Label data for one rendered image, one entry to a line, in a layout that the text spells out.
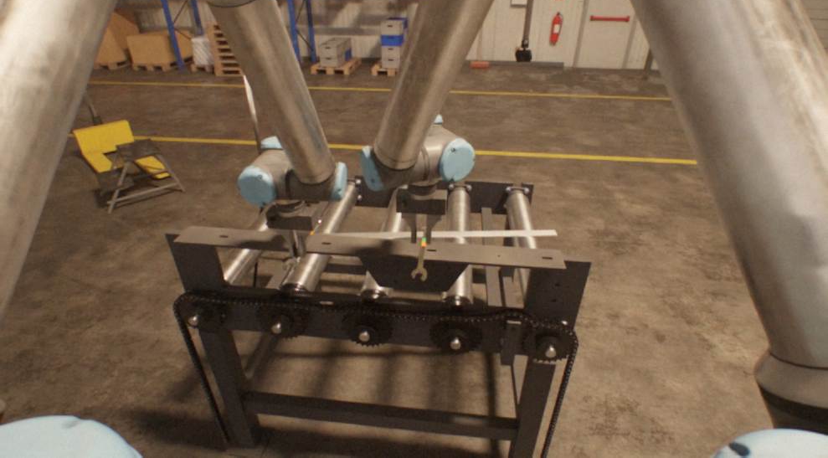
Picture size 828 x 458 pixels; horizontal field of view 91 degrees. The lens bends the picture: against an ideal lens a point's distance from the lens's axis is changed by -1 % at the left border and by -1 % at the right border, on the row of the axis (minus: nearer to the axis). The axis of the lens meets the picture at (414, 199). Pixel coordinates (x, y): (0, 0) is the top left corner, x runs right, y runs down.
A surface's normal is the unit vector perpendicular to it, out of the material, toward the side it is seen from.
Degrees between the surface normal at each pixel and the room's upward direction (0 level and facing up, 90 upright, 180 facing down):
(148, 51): 90
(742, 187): 91
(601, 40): 90
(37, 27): 68
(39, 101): 80
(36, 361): 0
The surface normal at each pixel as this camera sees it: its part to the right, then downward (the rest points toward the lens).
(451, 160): 0.51, 0.42
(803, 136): -0.33, -0.05
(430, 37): -0.54, 0.67
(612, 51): -0.11, 0.48
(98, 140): 0.73, 0.33
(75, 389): 0.00, -0.88
